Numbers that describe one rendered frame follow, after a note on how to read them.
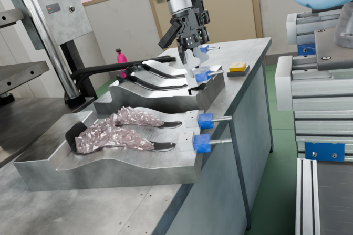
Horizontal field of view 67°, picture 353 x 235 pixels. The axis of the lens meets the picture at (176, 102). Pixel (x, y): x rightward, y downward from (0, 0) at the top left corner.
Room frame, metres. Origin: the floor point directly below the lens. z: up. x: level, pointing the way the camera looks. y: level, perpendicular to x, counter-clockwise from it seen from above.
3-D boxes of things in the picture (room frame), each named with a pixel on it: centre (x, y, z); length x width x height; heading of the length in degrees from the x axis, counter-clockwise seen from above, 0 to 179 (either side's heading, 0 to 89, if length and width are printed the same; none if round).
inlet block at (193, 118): (0.67, -0.08, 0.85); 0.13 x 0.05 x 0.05; 73
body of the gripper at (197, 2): (1.15, -0.18, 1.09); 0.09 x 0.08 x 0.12; 55
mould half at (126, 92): (1.03, 0.07, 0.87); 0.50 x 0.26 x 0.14; 55
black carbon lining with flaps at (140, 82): (1.02, 0.06, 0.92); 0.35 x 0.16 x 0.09; 55
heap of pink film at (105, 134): (0.70, 0.19, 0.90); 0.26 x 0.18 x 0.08; 73
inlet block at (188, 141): (0.56, -0.05, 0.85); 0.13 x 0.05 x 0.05; 73
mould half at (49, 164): (0.69, 0.20, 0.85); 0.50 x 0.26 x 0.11; 73
